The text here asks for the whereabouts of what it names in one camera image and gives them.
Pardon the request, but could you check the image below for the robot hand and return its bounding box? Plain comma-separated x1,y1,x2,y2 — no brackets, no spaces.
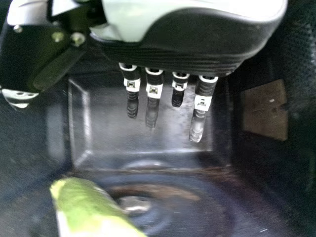
0,0,289,110

